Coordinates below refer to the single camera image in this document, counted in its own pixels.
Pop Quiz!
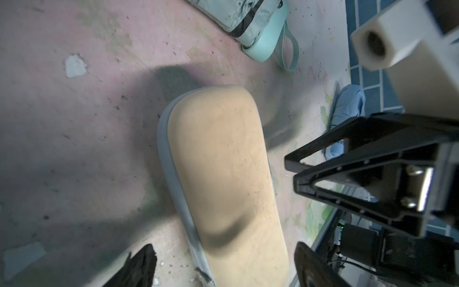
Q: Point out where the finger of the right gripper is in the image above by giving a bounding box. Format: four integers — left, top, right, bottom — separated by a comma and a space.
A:
293, 157, 448, 238
284, 112, 459, 172

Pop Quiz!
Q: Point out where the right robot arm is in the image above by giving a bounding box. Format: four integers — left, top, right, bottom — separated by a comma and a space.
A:
284, 1, 459, 287

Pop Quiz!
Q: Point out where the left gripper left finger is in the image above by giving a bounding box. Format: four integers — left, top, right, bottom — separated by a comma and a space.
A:
104, 243, 158, 287

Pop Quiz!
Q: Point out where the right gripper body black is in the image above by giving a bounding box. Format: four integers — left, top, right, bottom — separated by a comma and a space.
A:
349, 0, 459, 230

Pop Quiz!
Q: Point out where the beige umbrella case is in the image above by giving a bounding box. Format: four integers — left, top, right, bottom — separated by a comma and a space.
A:
157, 85, 289, 287

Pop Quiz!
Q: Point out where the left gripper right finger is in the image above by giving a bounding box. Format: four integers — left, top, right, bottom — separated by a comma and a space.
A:
294, 242, 350, 287

